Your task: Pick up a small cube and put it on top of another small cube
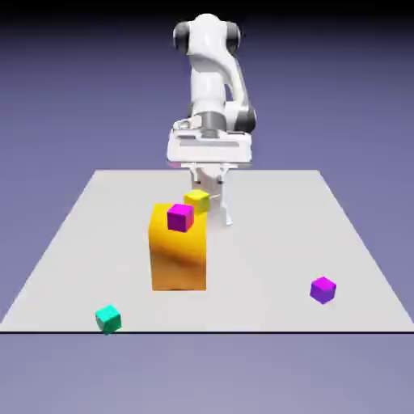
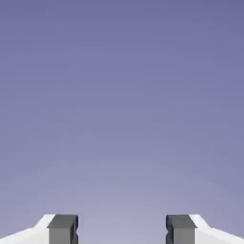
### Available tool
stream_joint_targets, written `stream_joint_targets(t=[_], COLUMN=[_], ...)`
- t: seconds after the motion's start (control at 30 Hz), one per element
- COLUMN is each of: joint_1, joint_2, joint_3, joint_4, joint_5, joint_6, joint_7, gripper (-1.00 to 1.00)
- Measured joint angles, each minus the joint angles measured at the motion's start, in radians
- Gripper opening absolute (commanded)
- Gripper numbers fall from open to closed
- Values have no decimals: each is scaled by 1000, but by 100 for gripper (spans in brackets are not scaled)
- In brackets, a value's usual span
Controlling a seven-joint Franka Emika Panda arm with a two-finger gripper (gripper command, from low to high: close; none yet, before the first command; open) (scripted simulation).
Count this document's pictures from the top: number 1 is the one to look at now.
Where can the small magenta cube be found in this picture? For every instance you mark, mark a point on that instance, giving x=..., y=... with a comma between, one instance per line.
x=179, y=218

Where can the small teal cube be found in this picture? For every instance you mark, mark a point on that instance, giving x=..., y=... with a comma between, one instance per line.
x=108, y=319

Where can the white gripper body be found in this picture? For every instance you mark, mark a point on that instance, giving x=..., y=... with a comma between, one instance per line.
x=210, y=152

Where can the large orange box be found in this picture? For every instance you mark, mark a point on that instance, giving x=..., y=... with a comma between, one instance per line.
x=178, y=258

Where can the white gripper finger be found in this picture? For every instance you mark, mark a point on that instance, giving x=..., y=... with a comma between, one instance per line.
x=194, y=174
x=223, y=174

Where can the small yellow cube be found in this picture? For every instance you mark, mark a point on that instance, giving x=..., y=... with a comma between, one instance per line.
x=198, y=200

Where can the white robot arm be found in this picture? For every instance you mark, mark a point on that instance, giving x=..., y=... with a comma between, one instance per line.
x=207, y=64

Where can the small purple cube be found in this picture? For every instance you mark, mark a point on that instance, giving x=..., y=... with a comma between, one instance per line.
x=322, y=290

